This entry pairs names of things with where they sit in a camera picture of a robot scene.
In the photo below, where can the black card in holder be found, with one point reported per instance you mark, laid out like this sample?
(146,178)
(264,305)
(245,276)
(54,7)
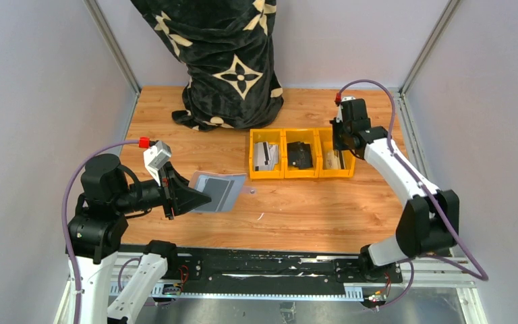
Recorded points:
(219,190)

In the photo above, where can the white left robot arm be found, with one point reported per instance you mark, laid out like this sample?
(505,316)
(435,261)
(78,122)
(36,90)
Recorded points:
(111,192)

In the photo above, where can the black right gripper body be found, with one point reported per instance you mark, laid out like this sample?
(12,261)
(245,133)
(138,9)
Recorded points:
(340,132)

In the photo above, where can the cream card in right bin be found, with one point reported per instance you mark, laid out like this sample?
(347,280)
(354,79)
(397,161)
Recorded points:
(334,160)

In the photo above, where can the dark card in middle bin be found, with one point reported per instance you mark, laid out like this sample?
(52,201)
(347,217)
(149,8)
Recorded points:
(299,155)

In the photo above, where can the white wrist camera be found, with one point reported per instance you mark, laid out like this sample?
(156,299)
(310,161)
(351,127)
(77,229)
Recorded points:
(340,113)
(155,157)

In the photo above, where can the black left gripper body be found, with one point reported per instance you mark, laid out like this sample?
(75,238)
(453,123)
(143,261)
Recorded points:
(168,195)

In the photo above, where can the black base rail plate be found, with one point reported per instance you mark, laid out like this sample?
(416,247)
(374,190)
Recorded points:
(271,274)

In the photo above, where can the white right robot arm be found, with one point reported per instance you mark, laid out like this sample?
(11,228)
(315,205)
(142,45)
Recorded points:
(430,215)

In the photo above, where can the yellow bin left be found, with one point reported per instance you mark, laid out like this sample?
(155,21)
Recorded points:
(273,136)

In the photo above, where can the black patterned blanket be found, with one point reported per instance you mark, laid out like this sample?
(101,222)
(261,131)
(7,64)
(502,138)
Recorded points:
(228,50)

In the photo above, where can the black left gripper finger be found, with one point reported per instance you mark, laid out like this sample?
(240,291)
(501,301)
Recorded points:
(187,199)
(174,178)

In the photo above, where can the aluminium frame rail left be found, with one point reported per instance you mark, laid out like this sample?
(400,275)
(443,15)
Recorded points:
(104,28)

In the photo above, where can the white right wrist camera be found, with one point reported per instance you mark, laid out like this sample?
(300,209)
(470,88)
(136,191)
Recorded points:
(340,113)

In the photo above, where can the silver cards in left bin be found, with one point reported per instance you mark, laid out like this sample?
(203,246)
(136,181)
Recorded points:
(265,156)

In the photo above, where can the yellow bin middle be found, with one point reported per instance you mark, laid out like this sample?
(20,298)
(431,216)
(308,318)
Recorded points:
(310,136)

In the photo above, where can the yellow bin right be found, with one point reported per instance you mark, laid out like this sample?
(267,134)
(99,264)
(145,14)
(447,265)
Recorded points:
(326,144)

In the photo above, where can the yellow bin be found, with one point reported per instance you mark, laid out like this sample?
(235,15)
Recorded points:
(273,136)
(326,144)
(310,136)

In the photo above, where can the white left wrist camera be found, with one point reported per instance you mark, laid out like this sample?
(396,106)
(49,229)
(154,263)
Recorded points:
(155,157)

